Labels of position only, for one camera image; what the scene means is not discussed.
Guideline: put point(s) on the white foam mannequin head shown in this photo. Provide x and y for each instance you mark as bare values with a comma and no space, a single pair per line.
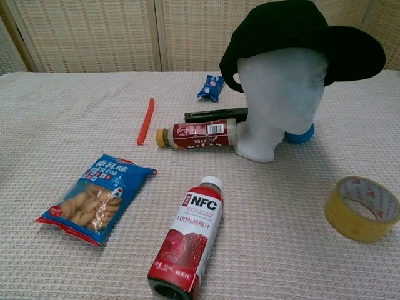
275,93

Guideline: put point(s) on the black bucket hat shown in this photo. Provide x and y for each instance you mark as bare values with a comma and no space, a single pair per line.
290,34

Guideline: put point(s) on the coffee bottle with red label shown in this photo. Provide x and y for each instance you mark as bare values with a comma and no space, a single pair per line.
200,133

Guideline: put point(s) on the black rectangular box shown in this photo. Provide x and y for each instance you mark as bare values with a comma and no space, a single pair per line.
215,113

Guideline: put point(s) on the red plastic stick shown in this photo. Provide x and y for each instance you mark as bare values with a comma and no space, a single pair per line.
146,122

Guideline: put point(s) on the small blue snack packet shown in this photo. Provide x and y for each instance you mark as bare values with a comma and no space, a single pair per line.
211,88

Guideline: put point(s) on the red NFC juice bottle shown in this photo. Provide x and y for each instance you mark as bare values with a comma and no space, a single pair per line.
193,231

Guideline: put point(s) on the blue ball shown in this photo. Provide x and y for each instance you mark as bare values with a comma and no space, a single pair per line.
300,135

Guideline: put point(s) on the blue cookie snack bag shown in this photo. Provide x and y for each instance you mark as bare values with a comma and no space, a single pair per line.
93,200

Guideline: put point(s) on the white woven tablecloth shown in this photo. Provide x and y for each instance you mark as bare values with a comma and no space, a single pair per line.
125,265

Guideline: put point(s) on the woven folding screen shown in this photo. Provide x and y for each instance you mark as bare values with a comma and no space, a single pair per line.
125,34

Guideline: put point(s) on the yellow tape roll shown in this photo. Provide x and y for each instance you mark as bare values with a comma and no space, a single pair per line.
353,223

